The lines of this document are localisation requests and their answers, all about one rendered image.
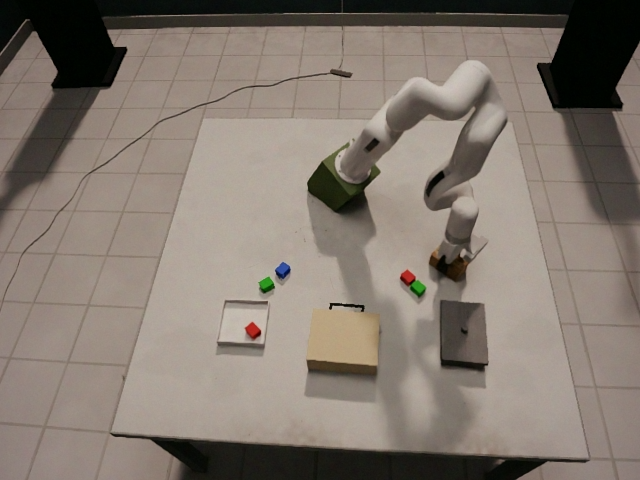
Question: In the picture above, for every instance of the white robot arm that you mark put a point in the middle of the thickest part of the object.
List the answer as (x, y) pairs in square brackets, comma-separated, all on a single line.
[(449, 102)]

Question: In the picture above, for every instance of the small blue block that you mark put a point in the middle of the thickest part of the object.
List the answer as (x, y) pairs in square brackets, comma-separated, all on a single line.
[(282, 270)]

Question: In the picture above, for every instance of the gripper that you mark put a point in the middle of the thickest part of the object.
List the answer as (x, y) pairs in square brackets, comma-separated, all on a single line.
[(447, 251)]

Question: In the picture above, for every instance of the light wooden cabinet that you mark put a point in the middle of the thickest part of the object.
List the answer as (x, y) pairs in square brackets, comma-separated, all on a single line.
[(343, 341)]

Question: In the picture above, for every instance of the red block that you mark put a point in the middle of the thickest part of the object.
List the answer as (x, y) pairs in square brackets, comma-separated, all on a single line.
[(407, 277), (253, 330)]

